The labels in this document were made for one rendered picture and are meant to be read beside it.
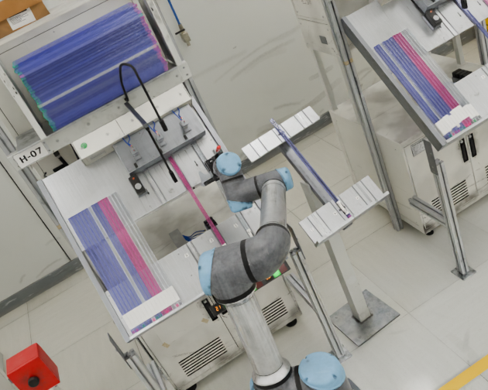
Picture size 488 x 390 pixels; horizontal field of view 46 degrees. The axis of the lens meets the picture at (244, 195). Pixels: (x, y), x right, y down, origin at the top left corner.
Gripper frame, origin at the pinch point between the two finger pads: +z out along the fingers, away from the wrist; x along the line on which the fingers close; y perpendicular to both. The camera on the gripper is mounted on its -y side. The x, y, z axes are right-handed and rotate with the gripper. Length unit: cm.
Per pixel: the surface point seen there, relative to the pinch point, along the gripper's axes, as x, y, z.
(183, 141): 3.6, 18.5, 9.8
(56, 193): 55, 26, 18
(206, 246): 17.0, -20.5, 5.8
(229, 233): 6.7, -20.8, 5.7
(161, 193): 21.2, 5.5, 12.6
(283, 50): -111, 54, 176
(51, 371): 90, -32, 14
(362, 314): -31, -89, 42
